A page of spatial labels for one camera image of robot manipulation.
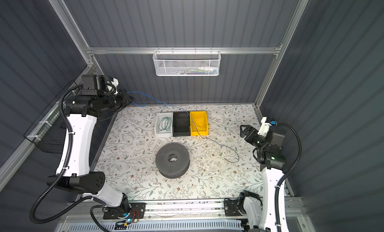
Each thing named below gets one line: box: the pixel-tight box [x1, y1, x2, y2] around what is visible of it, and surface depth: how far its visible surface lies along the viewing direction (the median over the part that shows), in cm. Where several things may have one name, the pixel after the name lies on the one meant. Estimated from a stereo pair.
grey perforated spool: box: [155, 142, 191, 179], surface depth 87 cm
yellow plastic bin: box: [189, 111, 209, 136], surface depth 107 cm
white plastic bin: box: [155, 112, 174, 137], surface depth 106 cm
